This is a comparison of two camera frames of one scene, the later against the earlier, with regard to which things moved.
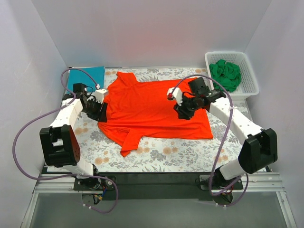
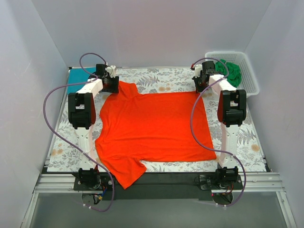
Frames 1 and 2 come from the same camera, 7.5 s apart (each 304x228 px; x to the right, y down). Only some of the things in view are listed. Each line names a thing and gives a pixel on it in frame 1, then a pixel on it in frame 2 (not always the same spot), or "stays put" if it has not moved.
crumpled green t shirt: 227,75 stays put
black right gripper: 183,110 -> 200,83
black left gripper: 98,111 -> 112,84
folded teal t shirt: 97,73 stays put
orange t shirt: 139,108 stays put
